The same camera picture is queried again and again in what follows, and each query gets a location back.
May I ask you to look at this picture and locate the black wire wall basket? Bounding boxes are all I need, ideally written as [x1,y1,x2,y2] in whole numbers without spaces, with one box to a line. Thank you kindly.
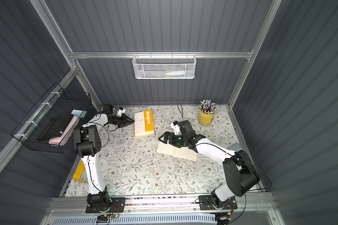
[11,86,95,153]

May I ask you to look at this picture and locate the white tube in basket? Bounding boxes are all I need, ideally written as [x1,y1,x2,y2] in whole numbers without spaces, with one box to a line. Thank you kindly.
[165,70,186,77]

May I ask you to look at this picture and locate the pink stapler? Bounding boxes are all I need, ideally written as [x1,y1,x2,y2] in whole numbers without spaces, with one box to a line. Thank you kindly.
[48,114,79,146]

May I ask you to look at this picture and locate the black pouch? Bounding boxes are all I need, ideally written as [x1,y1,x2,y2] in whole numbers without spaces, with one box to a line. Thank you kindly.
[37,114,71,141]

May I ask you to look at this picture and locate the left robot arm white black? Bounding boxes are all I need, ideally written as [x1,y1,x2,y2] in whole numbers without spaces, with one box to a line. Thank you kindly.
[73,104,134,213]

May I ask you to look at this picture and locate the white wire mesh basket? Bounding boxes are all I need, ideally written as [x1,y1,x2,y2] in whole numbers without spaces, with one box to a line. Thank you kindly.
[132,55,197,79]

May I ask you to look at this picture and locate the yellow pencil cup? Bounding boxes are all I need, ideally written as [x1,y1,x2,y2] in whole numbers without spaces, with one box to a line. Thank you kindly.
[198,111,216,126]

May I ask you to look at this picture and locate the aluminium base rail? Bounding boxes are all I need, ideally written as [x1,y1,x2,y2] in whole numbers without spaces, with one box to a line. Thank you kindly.
[45,192,278,216]

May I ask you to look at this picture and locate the light blue sticky notes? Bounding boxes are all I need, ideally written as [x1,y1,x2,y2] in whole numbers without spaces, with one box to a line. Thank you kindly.
[71,109,87,118]

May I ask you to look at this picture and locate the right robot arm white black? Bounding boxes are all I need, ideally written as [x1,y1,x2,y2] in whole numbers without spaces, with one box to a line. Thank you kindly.
[158,121,260,209]

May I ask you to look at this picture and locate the light blue phone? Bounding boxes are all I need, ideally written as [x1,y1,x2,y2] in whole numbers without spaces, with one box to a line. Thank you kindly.
[228,143,242,152]

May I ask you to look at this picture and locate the bundle of pencils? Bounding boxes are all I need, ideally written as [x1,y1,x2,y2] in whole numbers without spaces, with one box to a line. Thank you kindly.
[200,99,217,114]

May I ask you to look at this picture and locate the cream lined notebook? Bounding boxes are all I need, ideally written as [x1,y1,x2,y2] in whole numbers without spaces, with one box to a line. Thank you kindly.
[157,142,197,161]

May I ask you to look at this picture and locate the yellow framed box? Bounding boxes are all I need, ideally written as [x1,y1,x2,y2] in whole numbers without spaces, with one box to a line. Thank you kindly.
[73,161,88,183]

